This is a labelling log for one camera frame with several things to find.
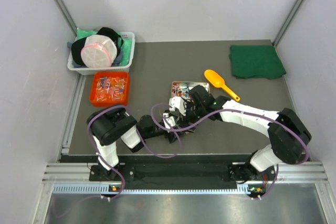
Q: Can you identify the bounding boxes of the black cap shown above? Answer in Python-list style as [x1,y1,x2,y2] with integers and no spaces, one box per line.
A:
[71,27,125,67]

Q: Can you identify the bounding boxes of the orange candy tray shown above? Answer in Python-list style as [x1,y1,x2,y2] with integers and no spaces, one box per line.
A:
[89,71,131,107]

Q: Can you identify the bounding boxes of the white mesh laundry bag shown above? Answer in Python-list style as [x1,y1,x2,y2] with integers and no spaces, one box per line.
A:
[81,35,117,68]

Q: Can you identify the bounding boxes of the green patterned cloth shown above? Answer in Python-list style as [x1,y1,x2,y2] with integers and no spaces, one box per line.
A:
[71,27,132,68]

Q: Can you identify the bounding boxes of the dark green folded cloth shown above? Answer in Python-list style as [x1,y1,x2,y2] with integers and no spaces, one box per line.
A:
[229,45,287,80]

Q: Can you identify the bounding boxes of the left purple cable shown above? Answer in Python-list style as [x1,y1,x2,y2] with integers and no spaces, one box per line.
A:
[87,104,184,201]

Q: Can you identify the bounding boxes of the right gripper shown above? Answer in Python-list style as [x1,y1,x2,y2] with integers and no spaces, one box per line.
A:
[177,100,206,133]

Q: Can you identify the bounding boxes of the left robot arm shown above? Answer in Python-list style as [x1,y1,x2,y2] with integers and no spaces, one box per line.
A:
[87,104,180,182]

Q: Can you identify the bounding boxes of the white cable duct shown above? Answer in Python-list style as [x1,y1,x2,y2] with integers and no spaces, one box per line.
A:
[53,184,262,195]

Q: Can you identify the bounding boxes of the tan candy box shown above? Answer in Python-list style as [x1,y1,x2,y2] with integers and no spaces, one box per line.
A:
[171,81,210,100]

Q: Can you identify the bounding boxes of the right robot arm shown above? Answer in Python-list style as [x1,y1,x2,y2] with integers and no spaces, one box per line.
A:
[178,85,312,181]

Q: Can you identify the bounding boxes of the white plastic basket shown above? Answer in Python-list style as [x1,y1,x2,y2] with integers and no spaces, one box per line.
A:
[67,27,135,76]

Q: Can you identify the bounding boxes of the yellow plastic scoop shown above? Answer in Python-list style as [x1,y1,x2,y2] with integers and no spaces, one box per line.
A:
[204,69,240,102]

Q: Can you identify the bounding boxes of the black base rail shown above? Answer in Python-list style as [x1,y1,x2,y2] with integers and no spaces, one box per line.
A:
[59,153,283,189]

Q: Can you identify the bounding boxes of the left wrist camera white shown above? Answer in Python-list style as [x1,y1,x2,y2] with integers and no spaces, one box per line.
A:
[163,113,176,129]

